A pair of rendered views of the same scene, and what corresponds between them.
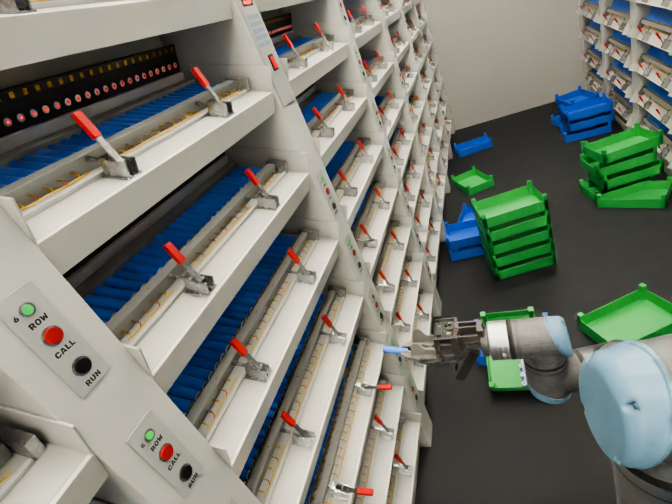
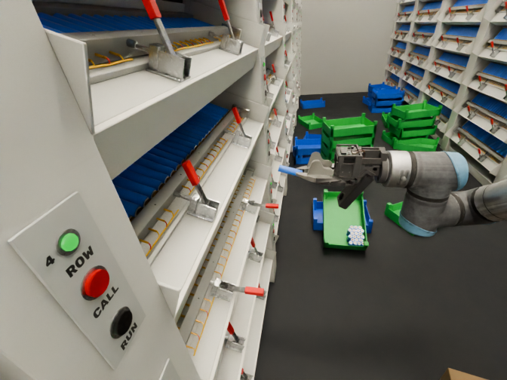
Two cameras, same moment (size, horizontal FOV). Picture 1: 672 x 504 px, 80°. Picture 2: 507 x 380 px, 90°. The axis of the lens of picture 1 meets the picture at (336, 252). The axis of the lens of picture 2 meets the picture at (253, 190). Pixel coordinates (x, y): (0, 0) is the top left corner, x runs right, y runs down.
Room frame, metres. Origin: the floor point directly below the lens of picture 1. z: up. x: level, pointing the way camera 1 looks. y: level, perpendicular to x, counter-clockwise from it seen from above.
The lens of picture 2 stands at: (0.23, 0.21, 0.98)
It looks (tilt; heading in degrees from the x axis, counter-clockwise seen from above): 32 degrees down; 346
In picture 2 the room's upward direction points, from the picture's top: 6 degrees counter-clockwise
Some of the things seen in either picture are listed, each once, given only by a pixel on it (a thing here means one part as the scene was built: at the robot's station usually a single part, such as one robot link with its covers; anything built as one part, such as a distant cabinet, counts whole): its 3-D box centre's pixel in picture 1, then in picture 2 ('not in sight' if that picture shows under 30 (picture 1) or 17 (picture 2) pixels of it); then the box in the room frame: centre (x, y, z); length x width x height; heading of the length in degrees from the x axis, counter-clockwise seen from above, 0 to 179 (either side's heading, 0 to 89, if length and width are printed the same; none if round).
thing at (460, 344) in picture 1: (460, 340); (357, 165); (0.71, -0.18, 0.66); 0.12 x 0.08 x 0.09; 63
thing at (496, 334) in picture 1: (497, 341); (393, 170); (0.67, -0.26, 0.65); 0.10 x 0.05 x 0.09; 153
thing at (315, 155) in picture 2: (418, 338); (314, 162); (0.77, -0.10, 0.66); 0.09 x 0.03 x 0.06; 58
